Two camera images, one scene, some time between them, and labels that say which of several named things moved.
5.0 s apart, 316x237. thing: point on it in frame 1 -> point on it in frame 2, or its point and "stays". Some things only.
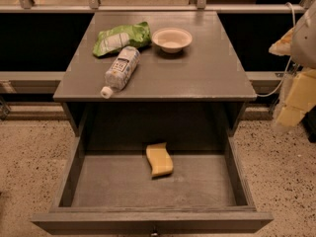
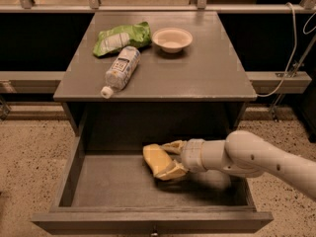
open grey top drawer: (107, 188) stays
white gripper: (305, 39) -> (194, 155)
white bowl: (172, 39) stays
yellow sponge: (159, 158) stays
